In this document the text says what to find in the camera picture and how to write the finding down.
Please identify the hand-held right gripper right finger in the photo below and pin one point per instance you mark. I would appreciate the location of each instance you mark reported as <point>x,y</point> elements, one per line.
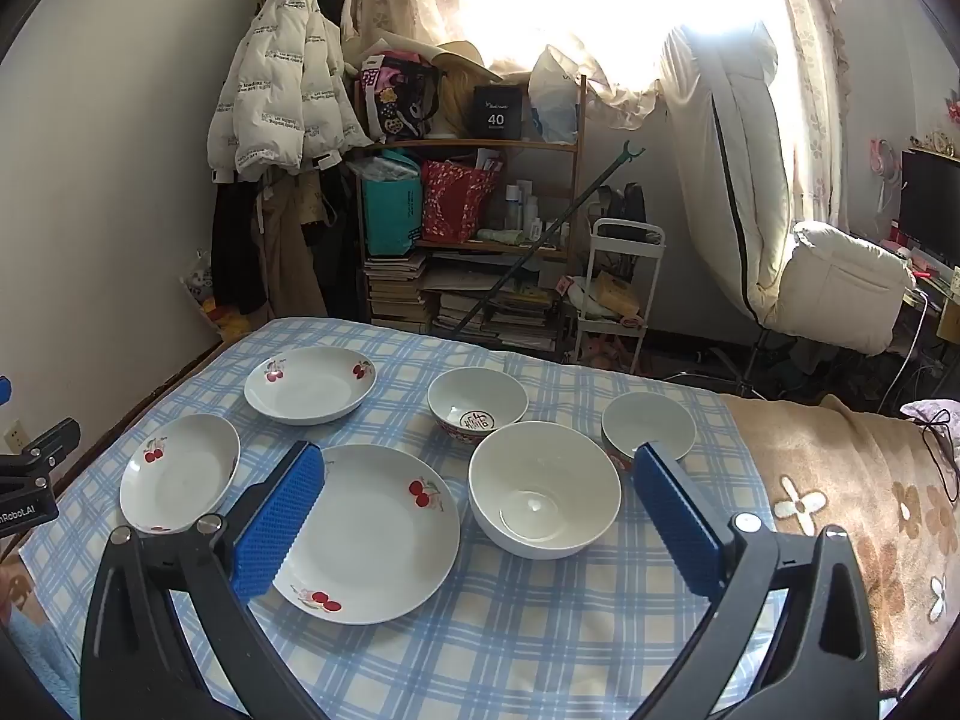
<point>679,517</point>

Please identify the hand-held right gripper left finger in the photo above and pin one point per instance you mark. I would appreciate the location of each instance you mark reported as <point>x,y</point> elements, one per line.
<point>277,517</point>

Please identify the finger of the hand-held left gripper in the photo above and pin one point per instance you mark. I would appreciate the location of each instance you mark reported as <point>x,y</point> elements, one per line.
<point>49,446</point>
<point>4,391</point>

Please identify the small red patterned bowl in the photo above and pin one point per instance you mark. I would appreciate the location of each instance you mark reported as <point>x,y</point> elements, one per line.
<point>651,424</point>

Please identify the small cherry print plate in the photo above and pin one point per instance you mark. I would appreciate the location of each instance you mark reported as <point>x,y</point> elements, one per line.
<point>184,480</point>

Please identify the large cherry print plate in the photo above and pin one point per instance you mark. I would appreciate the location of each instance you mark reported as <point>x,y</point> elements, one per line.
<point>375,547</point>

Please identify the deep cherry print plate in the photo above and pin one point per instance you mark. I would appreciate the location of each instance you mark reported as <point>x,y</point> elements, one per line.
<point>311,390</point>

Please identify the large white bowl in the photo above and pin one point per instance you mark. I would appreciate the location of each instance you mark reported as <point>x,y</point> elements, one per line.
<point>544,495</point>

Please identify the white bowl red emblem inside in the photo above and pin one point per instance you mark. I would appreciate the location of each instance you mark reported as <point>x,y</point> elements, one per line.
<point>480,401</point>

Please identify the brown floral blanket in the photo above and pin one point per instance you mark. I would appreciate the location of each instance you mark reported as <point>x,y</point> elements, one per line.
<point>840,495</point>

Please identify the plastic bag of toys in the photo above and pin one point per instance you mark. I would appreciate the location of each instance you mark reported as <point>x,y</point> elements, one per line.
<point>204,292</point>

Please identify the white cart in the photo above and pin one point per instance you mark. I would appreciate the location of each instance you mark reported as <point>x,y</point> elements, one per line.
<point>619,292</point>

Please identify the blue plaid blanket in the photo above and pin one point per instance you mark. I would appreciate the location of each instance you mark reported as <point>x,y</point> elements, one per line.
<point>480,652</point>

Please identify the stack of books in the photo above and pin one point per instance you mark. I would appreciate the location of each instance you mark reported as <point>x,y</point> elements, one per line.
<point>397,289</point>

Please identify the beige trousers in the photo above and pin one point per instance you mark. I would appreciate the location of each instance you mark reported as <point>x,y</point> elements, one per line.
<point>289,255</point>

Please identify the purple cloth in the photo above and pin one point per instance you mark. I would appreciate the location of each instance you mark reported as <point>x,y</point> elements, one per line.
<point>930,412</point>

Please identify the black hanging clothes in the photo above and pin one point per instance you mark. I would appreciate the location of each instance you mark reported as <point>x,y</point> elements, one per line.
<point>234,240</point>

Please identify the pile of magazines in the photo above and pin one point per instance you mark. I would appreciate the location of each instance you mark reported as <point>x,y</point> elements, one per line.
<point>499,307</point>

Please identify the green pole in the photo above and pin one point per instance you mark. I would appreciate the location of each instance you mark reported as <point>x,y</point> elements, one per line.
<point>547,234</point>

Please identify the black bag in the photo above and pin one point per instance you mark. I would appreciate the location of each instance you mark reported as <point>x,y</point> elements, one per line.
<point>628,202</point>

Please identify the teal bag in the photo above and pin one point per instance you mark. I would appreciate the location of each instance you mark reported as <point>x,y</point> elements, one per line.
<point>390,210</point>

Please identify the row of white bottles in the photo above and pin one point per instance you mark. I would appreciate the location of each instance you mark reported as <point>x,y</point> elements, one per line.
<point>525,211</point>

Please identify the white padded chair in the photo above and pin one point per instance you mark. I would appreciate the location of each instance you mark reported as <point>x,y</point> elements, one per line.
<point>750,165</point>

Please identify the red patterned bag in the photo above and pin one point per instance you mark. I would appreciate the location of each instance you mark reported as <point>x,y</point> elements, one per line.
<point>457,199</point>

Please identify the wooden shelf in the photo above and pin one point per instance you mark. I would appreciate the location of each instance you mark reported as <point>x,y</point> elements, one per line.
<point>555,146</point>

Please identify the black monitor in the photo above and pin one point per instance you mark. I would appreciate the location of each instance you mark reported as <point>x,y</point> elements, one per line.
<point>930,202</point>

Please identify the white puffer jacket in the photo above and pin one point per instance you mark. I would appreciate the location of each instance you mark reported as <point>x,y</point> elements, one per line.
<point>277,82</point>

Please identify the white plastic bag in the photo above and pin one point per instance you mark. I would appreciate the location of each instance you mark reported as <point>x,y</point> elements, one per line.
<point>555,97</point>

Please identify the colourful printed bag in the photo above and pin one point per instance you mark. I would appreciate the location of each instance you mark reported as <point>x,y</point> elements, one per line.
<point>394,94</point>

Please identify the black box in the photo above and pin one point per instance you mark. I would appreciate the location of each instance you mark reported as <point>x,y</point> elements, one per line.
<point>497,114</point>

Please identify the floral curtain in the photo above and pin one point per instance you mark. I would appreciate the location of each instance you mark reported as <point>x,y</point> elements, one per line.
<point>810,52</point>

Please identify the straw hat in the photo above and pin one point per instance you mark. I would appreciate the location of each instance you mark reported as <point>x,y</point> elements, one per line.
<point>465,60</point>

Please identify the wall socket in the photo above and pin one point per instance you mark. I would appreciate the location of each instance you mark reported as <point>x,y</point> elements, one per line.
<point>13,435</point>

